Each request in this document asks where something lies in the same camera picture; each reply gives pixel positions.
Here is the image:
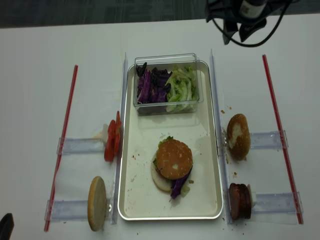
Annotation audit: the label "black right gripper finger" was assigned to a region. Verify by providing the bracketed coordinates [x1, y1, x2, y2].
[239, 19, 267, 42]

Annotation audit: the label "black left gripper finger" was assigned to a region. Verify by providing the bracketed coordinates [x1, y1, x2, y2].
[223, 20, 238, 45]

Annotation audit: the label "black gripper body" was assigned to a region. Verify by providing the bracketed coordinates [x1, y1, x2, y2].
[205, 0, 295, 25]

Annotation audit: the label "sesame top bun front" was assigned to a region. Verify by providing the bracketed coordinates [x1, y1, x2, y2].
[155, 138, 193, 180]

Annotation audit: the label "sesame bun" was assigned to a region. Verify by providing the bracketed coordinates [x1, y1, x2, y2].
[227, 113, 251, 161]
[155, 138, 193, 180]

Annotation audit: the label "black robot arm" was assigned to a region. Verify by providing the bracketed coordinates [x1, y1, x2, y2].
[205, 0, 296, 48]

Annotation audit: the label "shredded green lettuce pile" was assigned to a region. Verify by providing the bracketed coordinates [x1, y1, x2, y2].
[166, 65, 198, 113]

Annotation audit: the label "red tomato slice rear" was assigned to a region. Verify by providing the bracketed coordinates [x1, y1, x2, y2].
[113, 111, 122, 155]

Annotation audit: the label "red tomato slice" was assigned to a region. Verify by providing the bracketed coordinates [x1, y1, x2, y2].
[113, 111, 122, 155]
[104, 120, 116, 162]

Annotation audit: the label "dark meat patty front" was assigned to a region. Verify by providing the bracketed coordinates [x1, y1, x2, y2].
[228, 183, 246, 221]

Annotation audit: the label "dark meat patty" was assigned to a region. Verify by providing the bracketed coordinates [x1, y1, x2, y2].
[239, 184, 252, 219]
[228, 183, 246, 221]

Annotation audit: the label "green lettuce leaf on bun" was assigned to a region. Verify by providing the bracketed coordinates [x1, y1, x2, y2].
[150, 136, 193, 200]

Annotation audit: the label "red tomato slice front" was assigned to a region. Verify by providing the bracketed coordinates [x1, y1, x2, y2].
[104, 120, 116, 162]

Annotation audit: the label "dark meat patty rear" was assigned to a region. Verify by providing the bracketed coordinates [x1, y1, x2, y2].
[239, 184, 252, 219]

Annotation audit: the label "clear plastic vegetable container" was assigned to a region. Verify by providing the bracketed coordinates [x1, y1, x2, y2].
[133, 53, 201, 116]

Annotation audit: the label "shredded purple cabbage pile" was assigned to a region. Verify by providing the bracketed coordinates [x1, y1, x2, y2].
[135, 62, 172, 104]

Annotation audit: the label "red strip right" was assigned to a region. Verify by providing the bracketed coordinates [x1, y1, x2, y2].
[262, 54, 304, 225]

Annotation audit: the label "red strip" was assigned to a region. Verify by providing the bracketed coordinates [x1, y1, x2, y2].
[262, 54, 304, 225]
[43, 65, 78, 232]

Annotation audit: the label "sesame top bun rear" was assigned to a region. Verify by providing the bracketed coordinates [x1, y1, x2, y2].
[227, 113, 251, 161]

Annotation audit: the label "cream rectangular serving tray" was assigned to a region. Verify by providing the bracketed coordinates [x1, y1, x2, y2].
[118, 61, 223, 221]

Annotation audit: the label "white pusher block left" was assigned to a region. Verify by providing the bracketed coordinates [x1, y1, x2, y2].
[101, 124, 109, 145]

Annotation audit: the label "white pusher block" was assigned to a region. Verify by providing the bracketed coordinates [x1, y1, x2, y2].
[101, 124, 109, 145]
[247, 184, 257, 209]

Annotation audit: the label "white pusher block right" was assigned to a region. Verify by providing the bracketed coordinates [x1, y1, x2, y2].
[247, 184, 257, 209]

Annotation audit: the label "purple cabbage strips on bun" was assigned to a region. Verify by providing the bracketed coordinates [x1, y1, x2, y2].
[170, 175, 190, 200]

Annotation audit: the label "bottom bun half on tray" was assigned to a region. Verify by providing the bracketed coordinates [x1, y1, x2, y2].
[150, 154, 172, 193]

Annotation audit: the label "clear acrylic channel lower right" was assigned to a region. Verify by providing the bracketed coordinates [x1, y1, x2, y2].
[251, 192, 304, 214]

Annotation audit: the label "red strip left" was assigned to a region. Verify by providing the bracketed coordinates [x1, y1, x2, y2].
[43, 65, 78, 232]

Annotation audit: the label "clear acrylic channel upper left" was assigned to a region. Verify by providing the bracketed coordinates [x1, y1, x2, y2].
[56, 137, 105, 156]

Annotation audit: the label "pale bun half standing left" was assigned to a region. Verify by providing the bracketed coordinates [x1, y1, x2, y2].
[87, 176, 107, 232]

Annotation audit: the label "clear acrylic channel lower left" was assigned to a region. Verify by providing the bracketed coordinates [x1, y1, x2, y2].
[44, 200, 88, 222]

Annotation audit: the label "black object at corner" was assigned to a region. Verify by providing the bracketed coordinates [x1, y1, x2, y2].
[0, 213, 15, 240]

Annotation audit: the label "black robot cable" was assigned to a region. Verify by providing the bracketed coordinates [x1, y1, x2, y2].
[211, 0, 292, 48]

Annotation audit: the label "clear acrylic rail left vertical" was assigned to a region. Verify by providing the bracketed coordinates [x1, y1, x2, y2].
[110, 52, 128, 225]

